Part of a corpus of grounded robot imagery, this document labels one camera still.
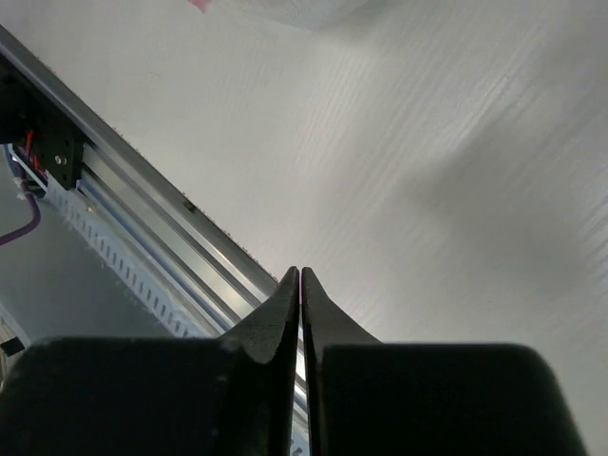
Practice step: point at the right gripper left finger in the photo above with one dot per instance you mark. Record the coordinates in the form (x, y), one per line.
(229, 395)

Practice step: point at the slotted cable duct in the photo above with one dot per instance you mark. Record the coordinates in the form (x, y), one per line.
(67, 268)

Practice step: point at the aluminium front rail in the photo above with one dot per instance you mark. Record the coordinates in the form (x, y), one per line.
(164, 223)

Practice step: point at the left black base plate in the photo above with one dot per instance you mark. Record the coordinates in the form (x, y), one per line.
(50, 139)

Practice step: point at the pink-trimmed mesh laundry bag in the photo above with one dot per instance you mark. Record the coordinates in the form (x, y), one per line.
(202, 5)

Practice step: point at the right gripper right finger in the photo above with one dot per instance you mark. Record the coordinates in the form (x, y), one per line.
(366, 397)

